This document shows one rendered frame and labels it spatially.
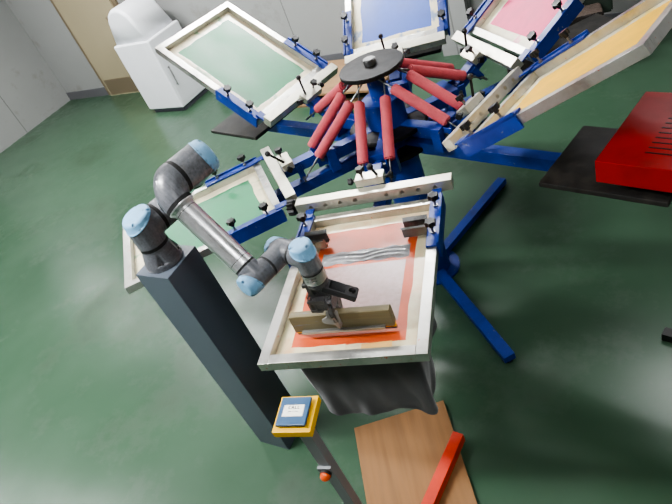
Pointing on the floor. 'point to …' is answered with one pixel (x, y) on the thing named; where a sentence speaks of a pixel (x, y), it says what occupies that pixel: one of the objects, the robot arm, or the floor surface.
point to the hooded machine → (162, 96)
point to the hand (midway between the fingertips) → (342, 320)
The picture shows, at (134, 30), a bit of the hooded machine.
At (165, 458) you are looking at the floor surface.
